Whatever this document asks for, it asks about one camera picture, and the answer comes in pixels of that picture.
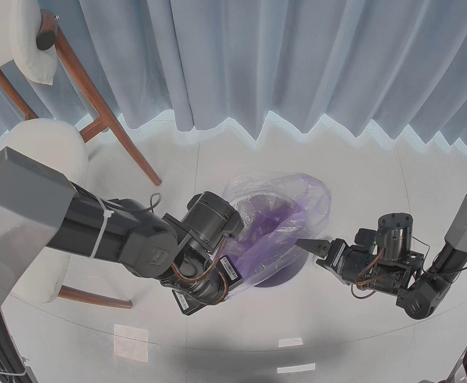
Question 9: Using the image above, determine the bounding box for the purple plastic bag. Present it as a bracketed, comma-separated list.
[221, 172, 333, 301]

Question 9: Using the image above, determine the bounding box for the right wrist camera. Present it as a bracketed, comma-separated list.
[354, 227, 379, 251]

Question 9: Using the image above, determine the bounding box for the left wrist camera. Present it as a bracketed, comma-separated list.
[219, 255, 246, 285]

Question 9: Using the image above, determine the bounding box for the white cushioned wooden chair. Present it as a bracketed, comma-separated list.
[0, 0, 162, 309]

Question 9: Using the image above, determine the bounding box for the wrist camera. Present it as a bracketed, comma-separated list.
[354, 227, 379, 251]
[219, 255, 246, 285]

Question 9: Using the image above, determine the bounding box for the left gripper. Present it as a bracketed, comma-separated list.
[173, 273, 230, 317]

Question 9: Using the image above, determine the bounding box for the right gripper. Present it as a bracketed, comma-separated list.
[296, 238, 382, 290]

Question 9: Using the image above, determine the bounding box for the white trash bin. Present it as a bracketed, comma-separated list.
[229, 191, 309, 290]

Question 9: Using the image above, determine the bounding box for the pale blue curtain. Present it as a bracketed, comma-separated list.
[0, 0, 467, 160]

